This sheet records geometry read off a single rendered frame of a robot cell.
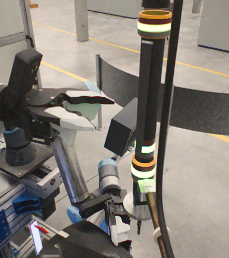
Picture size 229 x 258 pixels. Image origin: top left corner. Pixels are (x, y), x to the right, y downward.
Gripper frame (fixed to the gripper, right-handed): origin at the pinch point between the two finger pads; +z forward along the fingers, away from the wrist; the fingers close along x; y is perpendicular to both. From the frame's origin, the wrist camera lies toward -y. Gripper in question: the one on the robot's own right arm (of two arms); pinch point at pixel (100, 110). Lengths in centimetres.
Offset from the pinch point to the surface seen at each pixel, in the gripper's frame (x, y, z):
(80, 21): -612, 115, -300
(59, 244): 11.9, 22.2, -3.9
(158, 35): 1.7, -13.3, 9.1
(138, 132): 2.4, 1.5, 7.4
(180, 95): -180, 79, 1
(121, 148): -62, 56, -15
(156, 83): 0.9, -6.3, 9.3
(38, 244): -6, 57, -26
